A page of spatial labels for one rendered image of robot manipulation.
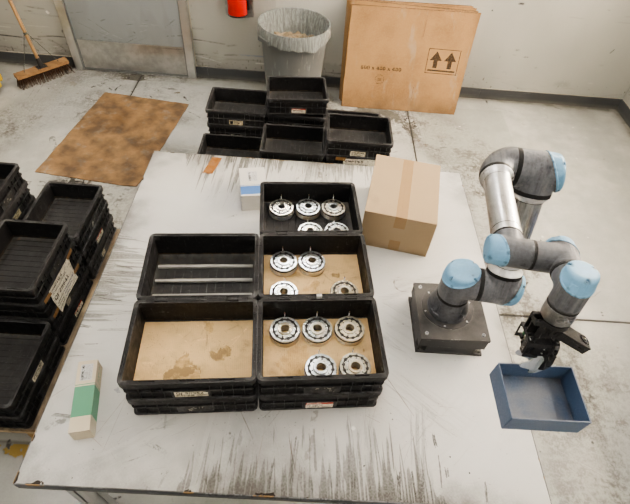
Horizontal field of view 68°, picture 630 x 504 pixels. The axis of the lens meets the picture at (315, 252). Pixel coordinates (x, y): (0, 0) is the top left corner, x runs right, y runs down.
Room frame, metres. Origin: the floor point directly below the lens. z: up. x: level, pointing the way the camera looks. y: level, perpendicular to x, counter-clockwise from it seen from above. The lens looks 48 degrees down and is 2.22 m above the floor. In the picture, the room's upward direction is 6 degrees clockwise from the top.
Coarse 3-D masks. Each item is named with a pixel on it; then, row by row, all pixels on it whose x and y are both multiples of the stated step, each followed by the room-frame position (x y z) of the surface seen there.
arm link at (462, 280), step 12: (456, 264) 1.06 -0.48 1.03; (468, 264) 1.06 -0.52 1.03; (444, 276) 1.03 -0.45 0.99; (456, 276) 1.01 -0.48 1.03; (468, 276) 1.01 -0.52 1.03; (480, 276) 1.02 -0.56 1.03; (444, 288) 1.01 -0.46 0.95; (456, 288) 0.99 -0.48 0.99; (468, 288) 0.99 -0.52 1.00; (480, 288) 0.99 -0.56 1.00; (444, 300) 1.00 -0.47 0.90; (456, 300) 0.99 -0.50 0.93
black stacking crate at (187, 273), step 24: (168, 240) 1.15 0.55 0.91; (192, 240) 1.16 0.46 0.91; (216, 240) 1.17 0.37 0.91; (240, 240) 1.19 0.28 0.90; (168, 264) 1.10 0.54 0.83; (192, 264) 1.11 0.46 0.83; (144, 288) 0.92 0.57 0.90; (168, 288) 0.99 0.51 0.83; (192, 288) 1.00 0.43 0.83; (216, 288) 1.01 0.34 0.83; (240, 288) 1.02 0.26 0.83
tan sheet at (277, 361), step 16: (272, 320) 0.90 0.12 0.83; (304, 320) 0.91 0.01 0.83; (336, 320) 0.92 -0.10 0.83; (368, 336) 0.87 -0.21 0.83; (272, 352) 0.77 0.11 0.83; (288, 352) 0.78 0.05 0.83; (304, 352) 0.78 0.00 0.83; (320, 352) 0.79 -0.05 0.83; (336, 352) 0.79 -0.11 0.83; (368, 352) 0.81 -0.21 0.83; (272, 368) 0.71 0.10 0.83; (288, 368) 0.72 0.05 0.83; (320, 368) 0.73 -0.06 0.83; (352, 368) 0.74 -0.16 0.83
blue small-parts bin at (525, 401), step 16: (496, 368) 0.63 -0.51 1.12; (512, 368) 0.64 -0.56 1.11; (560, 368) 0.64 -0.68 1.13; (496, 384) 0.60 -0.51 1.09; (512, 384) 0.62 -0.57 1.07; (528, 384) 0.62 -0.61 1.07; (544, 384) 0.62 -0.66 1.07; (560, 384) 0.63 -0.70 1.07; (576, 384) 0.60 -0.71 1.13; (496, 400) 0.56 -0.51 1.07; (512, 400) 0.57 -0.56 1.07; (528, 400) 0.57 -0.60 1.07; (544, 400) 0.58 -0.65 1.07; (560, 400) 0.58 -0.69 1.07; (576, 400) 0.57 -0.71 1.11; (512, 416) 0.50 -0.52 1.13; (528, 416) 0.53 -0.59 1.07; (544, 416) 0.53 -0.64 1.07; (560, 416) 0.54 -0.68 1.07; (576, 416) 0.53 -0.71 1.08; (576, 432) 0.50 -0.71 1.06
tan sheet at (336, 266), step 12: (264, 264) 1.14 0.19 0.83; (336, 264) 1.18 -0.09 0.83; (348, 264) 1.18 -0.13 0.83; (264, 276) 1.08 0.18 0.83; (276, 276) 1.09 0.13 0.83; (288, 276) 1.10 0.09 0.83; (300, 276) 1.10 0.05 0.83; (312, 276) 1.11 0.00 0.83; (324, 276) 1.11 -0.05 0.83; (336, 276) 1.12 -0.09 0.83; (348, 276) 1.13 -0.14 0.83; (264, 288) 1.03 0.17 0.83; (300, 288) 1.05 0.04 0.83; (312, 288) 1.05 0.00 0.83; (324, 288) 1.06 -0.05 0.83; (360, 288) 1.07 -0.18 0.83
